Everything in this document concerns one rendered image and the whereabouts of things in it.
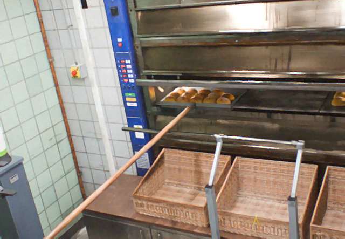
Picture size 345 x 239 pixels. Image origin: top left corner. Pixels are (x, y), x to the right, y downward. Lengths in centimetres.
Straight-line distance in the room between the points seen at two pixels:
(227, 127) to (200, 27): 72
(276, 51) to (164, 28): 76
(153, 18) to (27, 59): 108
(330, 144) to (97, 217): 169
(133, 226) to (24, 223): 73
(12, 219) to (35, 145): 92
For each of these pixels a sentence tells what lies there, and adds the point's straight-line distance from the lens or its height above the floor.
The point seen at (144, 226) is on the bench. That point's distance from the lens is 316.
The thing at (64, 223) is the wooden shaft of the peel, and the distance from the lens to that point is 215.
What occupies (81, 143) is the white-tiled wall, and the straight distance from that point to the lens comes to 392.
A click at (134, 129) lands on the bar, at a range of 299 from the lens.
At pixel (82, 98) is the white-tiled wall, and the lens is 369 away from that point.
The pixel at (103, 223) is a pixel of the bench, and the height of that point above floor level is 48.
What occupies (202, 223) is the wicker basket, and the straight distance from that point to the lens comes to 294.
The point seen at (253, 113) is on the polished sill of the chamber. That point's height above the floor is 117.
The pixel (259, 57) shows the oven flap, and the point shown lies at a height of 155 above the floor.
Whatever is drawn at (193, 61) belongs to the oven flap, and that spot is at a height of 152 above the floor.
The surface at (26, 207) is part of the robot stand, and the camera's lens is 301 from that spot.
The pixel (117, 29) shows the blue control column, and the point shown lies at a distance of 323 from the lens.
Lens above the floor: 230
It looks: 20 degrees down
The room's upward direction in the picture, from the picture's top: 9 degrees counter-clockwise
